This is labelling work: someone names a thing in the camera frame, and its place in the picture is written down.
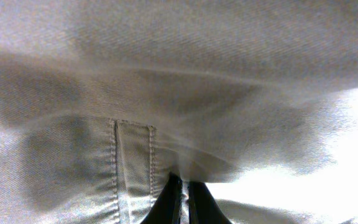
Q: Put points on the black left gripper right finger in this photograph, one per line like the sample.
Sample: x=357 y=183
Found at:
x=203 y=208

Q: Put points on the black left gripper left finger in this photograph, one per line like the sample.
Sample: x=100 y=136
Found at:
x=166 y=209

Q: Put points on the khaki green shorts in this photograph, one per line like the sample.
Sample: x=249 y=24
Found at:
x=101 y=100

